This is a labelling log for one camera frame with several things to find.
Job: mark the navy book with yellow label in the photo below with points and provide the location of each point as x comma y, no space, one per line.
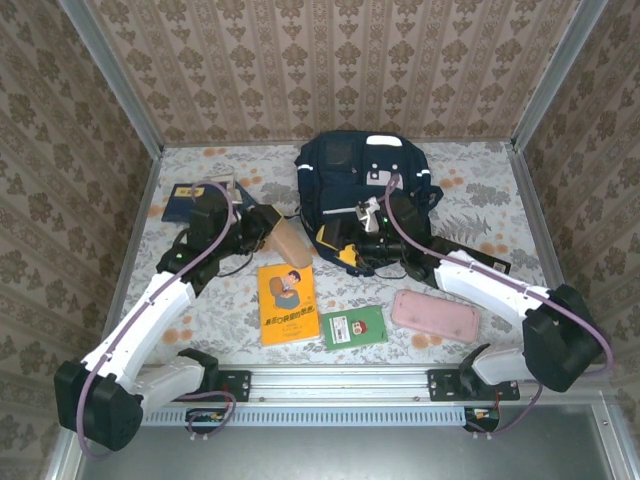
175,205

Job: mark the pale covered navy book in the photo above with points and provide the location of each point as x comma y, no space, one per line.
245,195

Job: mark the grey metal panel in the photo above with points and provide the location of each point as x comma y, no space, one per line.
350,455

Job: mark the navy blue backpack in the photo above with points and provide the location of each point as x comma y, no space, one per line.
340,170

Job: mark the orange illustrated book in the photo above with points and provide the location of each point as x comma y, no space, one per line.
287,320

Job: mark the aluminium mounting rail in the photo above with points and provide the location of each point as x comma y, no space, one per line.
340,380

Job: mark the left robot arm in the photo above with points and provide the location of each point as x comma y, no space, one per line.
140,325

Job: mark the aluminium table end rail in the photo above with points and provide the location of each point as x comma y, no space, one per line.
225,142

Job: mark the pink pencil case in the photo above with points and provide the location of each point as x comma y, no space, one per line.
435,315

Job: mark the green notebook with house picture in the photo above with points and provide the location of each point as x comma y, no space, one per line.
370,327

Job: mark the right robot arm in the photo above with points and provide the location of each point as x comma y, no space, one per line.
480,280

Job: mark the brown glasses case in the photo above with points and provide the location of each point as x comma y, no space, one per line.
295,250

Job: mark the floral tablecloth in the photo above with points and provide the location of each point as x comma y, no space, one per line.
225,160

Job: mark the aluminium table side rail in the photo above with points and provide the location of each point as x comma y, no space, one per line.
537,225
137,225

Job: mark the aluminium frame post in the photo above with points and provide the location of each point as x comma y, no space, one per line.
112,75
560,75

